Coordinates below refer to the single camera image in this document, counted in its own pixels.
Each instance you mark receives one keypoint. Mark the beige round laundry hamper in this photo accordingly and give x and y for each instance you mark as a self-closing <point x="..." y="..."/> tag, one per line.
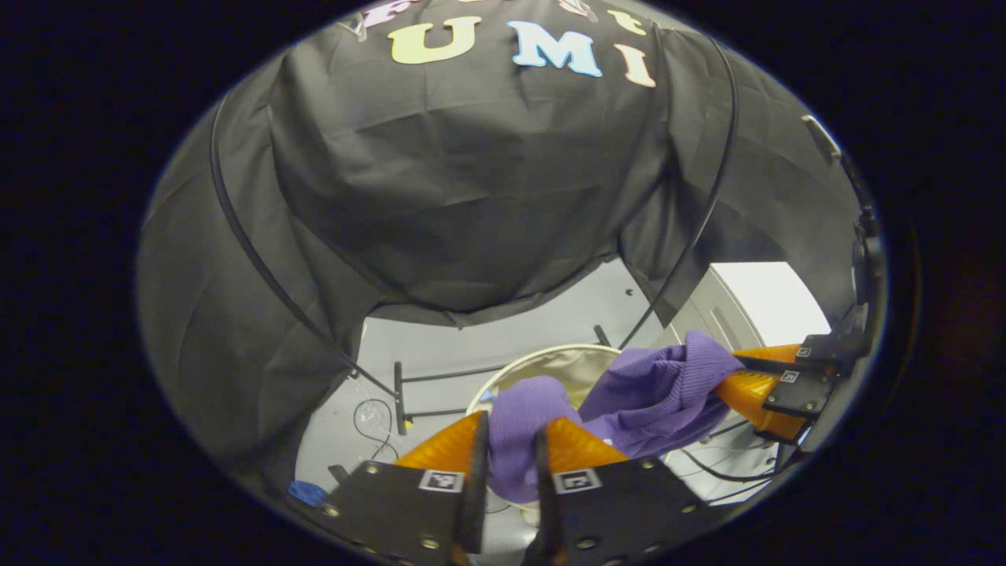
<point x="566" y="365"/>

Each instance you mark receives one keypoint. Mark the white cabinet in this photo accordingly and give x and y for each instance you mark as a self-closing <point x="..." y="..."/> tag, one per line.
<point x="770" y="299"/>

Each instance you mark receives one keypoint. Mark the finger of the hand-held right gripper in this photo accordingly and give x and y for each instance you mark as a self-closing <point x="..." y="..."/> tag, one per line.
<point x="813" y="354"/>
<point x="794" y="397"/>

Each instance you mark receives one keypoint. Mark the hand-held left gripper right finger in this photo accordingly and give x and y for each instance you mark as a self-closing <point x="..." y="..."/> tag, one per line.
<point x="544" y="503"/>

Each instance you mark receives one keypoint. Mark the black clothes rack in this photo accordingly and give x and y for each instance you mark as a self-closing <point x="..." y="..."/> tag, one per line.
<point x="399" y="401"/>

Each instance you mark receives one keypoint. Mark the small blue object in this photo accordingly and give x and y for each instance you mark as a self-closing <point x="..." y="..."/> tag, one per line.
<point x="308" y="494"/>

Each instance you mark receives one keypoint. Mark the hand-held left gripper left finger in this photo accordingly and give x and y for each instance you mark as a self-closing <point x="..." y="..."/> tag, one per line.
<point x="474" y="487"/>

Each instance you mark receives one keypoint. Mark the purple ribbed knit garment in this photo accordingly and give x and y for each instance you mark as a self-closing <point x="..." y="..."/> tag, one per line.
<point x="652" y="393"/>

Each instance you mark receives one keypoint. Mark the black backdrop cloth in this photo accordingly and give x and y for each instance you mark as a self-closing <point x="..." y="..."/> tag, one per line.
<point x="471" y="196"/>

